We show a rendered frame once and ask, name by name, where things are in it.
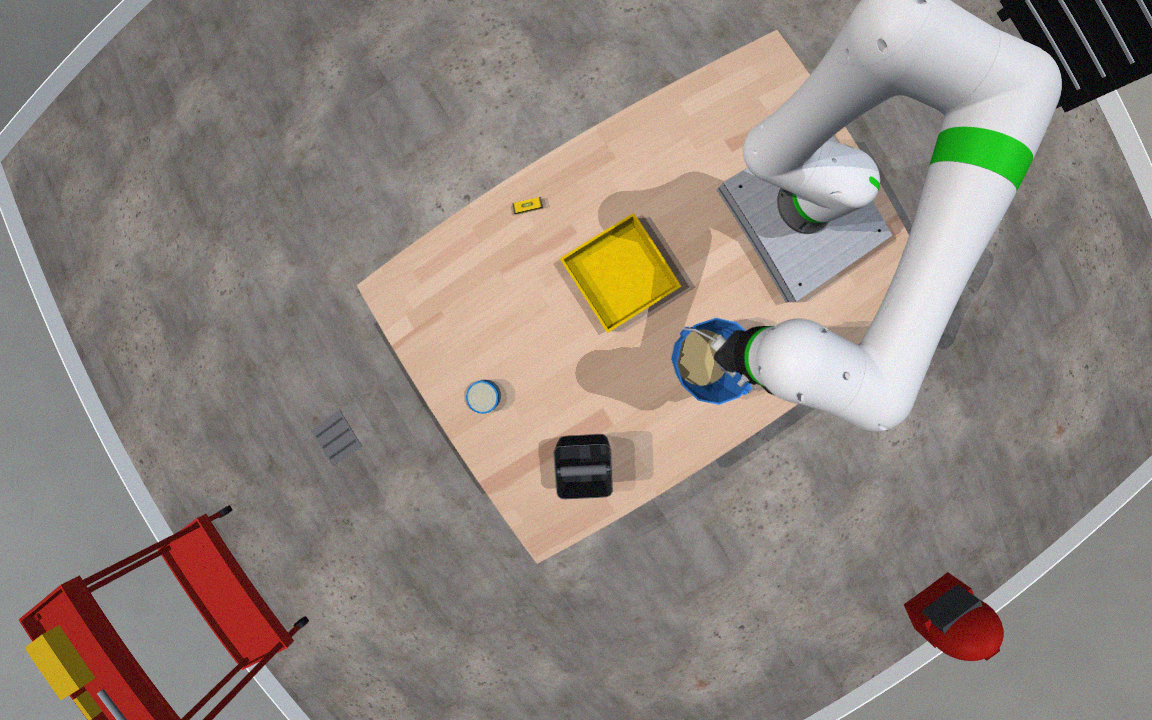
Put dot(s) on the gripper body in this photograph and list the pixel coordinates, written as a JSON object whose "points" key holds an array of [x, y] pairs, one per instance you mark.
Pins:
{"points": [[732, 352]]}

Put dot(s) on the yellow pocket level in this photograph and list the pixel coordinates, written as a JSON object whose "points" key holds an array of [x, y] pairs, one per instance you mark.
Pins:
{"points": [[527, 205]]}

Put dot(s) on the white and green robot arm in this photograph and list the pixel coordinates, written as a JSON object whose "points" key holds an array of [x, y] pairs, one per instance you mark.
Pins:
{"points": [[997, 93]]}

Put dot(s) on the yellow rectangular tray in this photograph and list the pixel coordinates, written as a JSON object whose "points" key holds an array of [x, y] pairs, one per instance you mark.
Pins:
{"points": [[620, 270]]}

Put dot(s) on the blue and grey round tin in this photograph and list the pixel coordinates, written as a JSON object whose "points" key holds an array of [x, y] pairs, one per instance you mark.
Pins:
{"points": [[483, 396]]}

